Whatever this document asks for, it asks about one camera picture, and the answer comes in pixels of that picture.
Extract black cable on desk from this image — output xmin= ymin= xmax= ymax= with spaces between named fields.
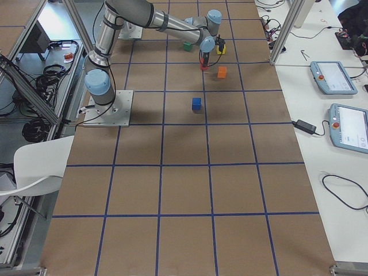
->
xmin=321 ymin=173 xmax=368 ymax=210

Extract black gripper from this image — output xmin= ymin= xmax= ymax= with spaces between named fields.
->
xmin=199 ymin=50 xmax=210 ymax=65

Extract yellow wooden block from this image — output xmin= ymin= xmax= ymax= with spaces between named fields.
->
xmin=216 ymin=45 xmax=226 ymax=55

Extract black power adapter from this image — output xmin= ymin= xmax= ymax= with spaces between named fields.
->
xmin=292 ymin=120 xmax=316 ymax=135

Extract red wooden block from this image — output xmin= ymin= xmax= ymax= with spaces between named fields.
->
xmin=200 ymin=64 xmax=209 ymax=71

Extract orange wooden block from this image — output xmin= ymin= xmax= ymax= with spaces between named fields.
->
xmin=217 ymin=66 xmax=227 ymax=79

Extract blue wooden block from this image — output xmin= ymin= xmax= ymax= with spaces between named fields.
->
xmin=191 ymin=97 xmax=202 ymax=111

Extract green wooden block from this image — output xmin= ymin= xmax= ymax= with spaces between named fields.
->
xmin=183 ymin=42 xmax=193 ymax=52

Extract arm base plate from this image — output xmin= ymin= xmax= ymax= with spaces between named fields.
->
xmin=83 ymin=90 xmax=133 ymax=127
xmin=118 ymin=22 xmax=143 ymax=40

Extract white chair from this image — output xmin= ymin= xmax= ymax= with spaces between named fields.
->
xmin=1 ymin=136 xmax=74 ymax=197

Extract aluminium frame post right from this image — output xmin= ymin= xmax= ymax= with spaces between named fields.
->
xmin=269 ymin=0 xmax=305 ymax=66

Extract upper teach pendant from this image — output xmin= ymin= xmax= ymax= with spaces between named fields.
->
xmin=310 ymin=61 xmax=358 ymax=95

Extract lower teach pendant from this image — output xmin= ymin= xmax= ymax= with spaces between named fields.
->
xmin=328 ymin=103 xmax=367 ymax=154

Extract teach pendant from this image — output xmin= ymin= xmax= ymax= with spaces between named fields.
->
xmin=310 ymin=61 xmax=358 ymax=95
xmin=328 ymin=103 xmax=367 ymax=154

